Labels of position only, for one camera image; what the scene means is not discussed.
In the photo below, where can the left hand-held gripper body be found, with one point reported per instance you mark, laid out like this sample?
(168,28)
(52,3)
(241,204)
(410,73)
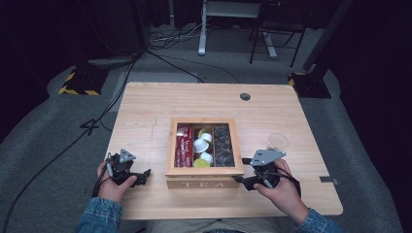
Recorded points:
(120,168)

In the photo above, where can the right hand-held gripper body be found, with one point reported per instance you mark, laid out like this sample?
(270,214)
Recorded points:
(264,171)

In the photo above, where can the wooden box with glass lid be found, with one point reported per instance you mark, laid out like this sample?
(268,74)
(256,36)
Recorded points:
(204,181)

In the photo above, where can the person's left hand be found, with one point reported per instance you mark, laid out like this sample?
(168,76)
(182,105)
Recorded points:
(111,191)

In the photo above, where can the person's right hand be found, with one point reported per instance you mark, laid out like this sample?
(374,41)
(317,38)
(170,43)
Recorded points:
(286,197)

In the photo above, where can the bunch of dark sachets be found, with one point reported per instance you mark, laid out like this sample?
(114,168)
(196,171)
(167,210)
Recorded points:
(224,145)

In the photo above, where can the clear plastic cup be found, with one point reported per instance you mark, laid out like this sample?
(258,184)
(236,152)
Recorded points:
(278,140)

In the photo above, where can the large green-lidded capsule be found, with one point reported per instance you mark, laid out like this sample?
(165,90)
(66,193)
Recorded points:
(201,163)

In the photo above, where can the small white capsule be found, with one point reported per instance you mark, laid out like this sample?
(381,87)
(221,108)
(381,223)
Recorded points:
(207,138)

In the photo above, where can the bunch of red sachets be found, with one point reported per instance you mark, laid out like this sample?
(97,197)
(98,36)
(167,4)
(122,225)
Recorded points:
(184,145)

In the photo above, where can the large white capsule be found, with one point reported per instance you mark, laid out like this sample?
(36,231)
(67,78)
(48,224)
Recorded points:
(200,146)

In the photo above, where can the person's legs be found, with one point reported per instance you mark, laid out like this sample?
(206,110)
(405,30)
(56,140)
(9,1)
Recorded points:
(217,226)

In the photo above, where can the small green-lidded capsule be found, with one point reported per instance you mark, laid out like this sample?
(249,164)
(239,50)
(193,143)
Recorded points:
(202,132)

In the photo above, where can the round table grommet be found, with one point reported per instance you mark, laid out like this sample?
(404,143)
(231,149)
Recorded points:
(245,96)

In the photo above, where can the grey tape piece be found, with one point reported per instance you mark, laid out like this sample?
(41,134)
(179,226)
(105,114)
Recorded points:
(328,180)

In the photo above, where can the yellow-black striped stand base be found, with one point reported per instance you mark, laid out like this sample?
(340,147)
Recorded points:
(311,85)
(82,82)

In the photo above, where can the black chair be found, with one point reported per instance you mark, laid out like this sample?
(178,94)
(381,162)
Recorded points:
(278,22)

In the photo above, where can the white desk frame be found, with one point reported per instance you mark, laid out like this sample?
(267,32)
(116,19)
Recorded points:
(203,29)

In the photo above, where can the slanted grey metal post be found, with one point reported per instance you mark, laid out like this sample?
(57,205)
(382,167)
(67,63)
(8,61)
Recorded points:
(327,35)

